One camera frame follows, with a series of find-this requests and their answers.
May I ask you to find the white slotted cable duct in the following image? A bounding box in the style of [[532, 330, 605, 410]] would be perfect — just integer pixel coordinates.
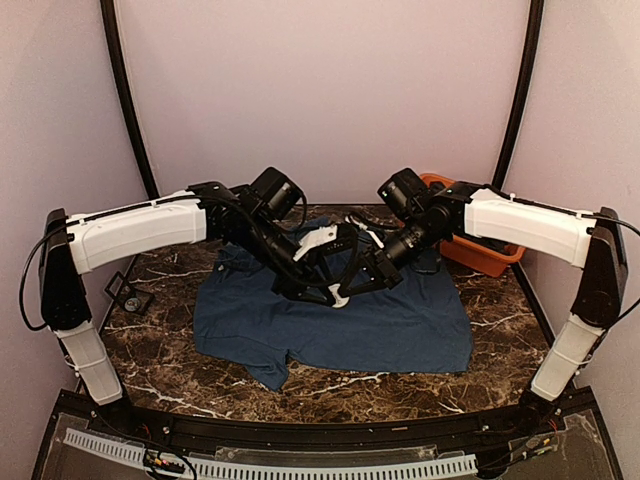
[[63, 428, 478, 479]]

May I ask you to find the black front rail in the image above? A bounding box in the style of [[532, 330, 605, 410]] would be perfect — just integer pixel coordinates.
[[59, 389, 596, 454]]

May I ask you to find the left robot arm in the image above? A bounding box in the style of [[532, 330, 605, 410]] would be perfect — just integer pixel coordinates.
[[30, 167, 347, 436]]

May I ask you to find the right black frame post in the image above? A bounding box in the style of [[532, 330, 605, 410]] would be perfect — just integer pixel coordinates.
[[491, 0, 545, 189]]

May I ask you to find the blue t-shirt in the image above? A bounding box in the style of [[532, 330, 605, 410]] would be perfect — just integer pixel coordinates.
[[193, 245, 473, 391]]

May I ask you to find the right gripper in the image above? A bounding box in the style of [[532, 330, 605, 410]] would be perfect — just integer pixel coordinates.
[[337, 211, 445, 296]]

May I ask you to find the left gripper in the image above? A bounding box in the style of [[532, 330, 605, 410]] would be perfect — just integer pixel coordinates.
[[241, 212, 338, 305]]

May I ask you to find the left black frame post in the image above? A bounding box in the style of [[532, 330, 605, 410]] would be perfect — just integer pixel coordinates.
[[99, 0, 160, 199]]

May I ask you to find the black frame post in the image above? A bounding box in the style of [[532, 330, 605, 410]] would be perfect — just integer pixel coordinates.
[[99, 0, 160, 199], [491, 0, 545, 189]]

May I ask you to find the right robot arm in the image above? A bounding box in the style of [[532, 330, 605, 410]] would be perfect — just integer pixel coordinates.
[[338, 168, 628, 434]]

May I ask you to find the orange plastic basin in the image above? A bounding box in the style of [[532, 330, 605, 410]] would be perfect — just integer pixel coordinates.
[[418, 172, 527, 277]]

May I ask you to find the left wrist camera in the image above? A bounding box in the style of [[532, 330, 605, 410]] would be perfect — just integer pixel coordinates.
[[292, 223, 357, 263]]

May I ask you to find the round yellow grey brooch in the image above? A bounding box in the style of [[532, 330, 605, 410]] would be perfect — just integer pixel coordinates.
[[328, 283, 350, 309]]

